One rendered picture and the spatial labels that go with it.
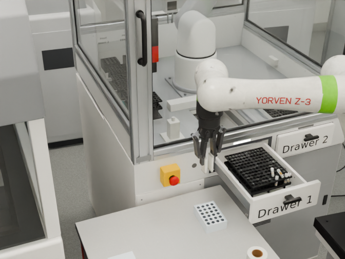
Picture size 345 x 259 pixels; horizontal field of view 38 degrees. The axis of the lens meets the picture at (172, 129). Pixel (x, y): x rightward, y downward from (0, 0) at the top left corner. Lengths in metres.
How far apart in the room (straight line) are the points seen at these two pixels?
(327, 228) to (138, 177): 0.73
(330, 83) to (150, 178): 0.81
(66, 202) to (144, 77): 1.68
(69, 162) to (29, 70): 2.31
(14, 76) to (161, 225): 0.86
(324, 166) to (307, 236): 0.44
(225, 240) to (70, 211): 1.52
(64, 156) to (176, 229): 1.91
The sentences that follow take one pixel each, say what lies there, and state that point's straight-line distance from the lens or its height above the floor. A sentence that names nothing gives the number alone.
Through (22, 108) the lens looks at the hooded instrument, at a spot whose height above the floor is 1.41.
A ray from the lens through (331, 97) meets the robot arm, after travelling 1.54.
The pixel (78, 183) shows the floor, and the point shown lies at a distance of 3.42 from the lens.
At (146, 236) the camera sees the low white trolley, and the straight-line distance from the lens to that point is 1.89.
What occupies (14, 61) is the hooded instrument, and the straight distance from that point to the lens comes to 1.36.
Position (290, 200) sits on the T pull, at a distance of 1.86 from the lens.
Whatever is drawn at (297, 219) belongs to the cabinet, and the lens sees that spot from 2.59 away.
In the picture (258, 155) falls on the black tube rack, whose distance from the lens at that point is 2.09.
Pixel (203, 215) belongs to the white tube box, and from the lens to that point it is 1.93.
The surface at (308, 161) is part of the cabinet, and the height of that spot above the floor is 0.74.
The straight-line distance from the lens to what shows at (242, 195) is 1.91.
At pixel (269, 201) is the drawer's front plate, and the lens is 1.85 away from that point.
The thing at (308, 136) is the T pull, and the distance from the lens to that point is 2.23.
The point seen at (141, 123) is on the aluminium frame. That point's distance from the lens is 1.83.
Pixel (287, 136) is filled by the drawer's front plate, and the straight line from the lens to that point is 2.19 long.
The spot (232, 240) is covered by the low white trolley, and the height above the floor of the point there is 0.76.
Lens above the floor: 2.06
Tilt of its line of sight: 32 degrees down
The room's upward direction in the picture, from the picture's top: straight up
